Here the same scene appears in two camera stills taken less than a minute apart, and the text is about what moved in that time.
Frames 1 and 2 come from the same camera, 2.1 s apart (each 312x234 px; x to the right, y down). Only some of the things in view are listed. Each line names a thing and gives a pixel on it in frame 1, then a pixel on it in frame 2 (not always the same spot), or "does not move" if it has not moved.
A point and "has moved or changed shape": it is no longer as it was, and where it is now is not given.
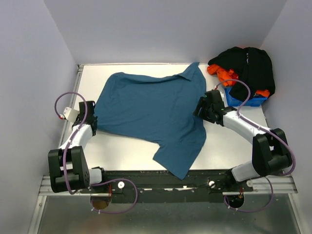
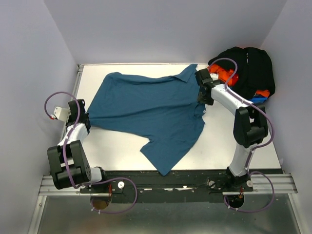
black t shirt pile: (252, 65) does not move
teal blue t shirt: (159, 110) has moved or changed shape
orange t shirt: (223, 74) does not move
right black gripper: (202, 103) to (202, 100)
